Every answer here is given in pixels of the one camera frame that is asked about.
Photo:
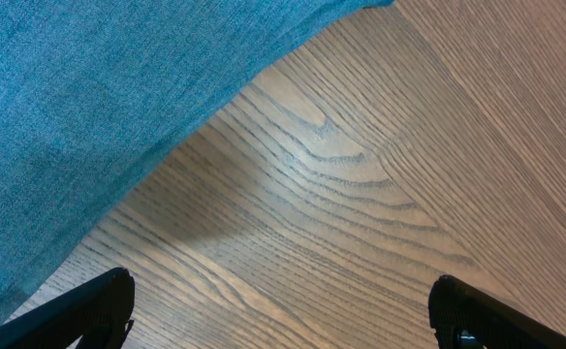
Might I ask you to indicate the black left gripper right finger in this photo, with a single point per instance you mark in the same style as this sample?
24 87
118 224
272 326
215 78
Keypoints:
465 317

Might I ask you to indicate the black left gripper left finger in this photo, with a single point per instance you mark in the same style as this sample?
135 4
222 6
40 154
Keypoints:
96 315

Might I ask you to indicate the light blue denim jeans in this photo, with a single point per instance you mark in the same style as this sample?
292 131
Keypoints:
94 94

